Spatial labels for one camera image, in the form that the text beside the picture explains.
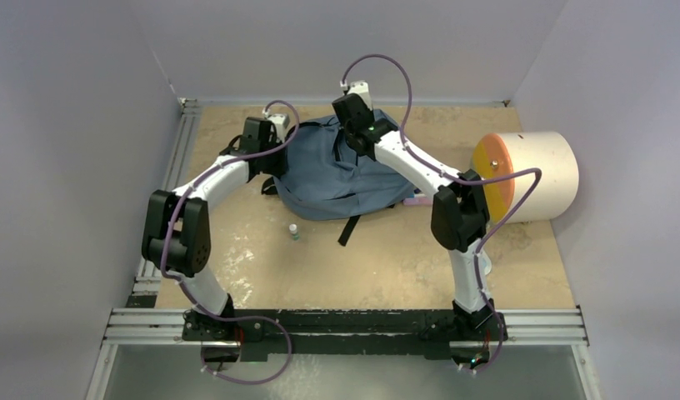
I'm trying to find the blue student backpack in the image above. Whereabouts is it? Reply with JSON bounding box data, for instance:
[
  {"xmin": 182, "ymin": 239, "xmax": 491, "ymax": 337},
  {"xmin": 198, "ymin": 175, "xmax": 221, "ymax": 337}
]
[{"xmin": 261, "ymin": 116, "xmax": 416, "ymax": 246}]

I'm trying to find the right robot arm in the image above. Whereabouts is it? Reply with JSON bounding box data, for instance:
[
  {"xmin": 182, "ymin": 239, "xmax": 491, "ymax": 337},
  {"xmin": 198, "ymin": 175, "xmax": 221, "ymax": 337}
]
[{"xmin": 332, "ymin": 93, "xmax": 493, "ymax": 331}]

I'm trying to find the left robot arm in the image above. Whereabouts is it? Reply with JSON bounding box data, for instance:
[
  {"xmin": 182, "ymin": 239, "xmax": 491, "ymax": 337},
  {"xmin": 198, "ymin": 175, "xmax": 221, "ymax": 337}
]
[{"xmin": 141, "ymin": 113, "xmax": 290, "ymax": 328}]

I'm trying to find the blister pack with scissors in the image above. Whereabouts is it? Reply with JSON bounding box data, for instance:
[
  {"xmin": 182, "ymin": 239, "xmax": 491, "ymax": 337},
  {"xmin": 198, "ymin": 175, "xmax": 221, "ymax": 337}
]
[{"xmin": 477, "ymin": 250, "xmax": 493, "ymax": 276}]

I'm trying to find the small glue bottle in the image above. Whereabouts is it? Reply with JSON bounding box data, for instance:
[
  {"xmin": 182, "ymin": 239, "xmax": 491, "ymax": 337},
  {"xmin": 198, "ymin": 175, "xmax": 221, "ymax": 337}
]
[{"xmin": 288, "ymin": 223, "xmax": 300, "ymax": 241}]

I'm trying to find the cream cylinder with orange face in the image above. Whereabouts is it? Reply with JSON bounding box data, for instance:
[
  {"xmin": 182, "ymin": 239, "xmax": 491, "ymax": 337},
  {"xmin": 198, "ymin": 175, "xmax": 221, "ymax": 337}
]
[{"xmin": 471, "ymin": 131, "xmax": 580, "ymax": 225}]

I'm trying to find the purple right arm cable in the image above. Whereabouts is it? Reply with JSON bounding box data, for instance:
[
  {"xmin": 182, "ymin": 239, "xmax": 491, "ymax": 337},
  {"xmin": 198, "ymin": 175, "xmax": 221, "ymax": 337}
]
[{"xmin": 341, "ymin": 53, "xmax": 543, "ymax": 374}]

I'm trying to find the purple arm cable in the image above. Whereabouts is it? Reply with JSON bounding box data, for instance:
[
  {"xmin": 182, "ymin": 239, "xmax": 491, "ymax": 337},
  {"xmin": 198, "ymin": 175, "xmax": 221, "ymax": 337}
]
[
  {"xmin": 341, "ymin": 53, "xmax": 543, "ymax": 374},
  {"xmin": 159, "ymin": 99, "xmax": 302, "ymax": 322}
]

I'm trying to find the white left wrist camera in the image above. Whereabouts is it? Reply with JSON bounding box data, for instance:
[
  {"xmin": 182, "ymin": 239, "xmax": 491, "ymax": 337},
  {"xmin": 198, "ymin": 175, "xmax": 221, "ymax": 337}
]
[{"xmin": 263, "ymin": 111, "xmax": 291, "ymax": 143}]

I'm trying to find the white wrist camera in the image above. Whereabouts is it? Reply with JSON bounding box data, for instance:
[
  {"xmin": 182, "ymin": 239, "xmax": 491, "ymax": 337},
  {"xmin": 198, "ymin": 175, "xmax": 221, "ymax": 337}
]
[
  {"xmin": 341, "ymin": 80, "xmax": 373, "ymax": 110},
  {"xmin": 263, "ymin": 111, "xmax": 291, "ymax": 143}
]

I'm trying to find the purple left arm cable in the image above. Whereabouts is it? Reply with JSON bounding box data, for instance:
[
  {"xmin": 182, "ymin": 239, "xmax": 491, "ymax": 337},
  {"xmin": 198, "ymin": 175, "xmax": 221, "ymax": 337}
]
[{"xmin": 159, "ymin": 99, "xmax": 302, "ymax": 322}]

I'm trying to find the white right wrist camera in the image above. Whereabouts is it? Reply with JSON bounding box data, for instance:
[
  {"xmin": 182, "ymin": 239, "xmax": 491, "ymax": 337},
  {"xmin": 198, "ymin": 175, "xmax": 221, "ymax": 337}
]
[{"xmin": 341, "ymin": 80, "xmax": 373, "ymax": 110}]

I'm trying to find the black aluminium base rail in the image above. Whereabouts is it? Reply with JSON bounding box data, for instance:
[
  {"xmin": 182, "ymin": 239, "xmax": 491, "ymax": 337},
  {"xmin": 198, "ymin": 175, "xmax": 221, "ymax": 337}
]
[{"xmin": 104, "ymin": 308, "xmax": 588, "ymax": 365}]

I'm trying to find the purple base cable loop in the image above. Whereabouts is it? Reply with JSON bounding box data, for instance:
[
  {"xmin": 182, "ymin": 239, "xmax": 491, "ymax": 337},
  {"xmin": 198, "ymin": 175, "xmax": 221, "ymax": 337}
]
[{"xmin": 198, "ymin": 316, "xmax": 293, "ymax": 386}]

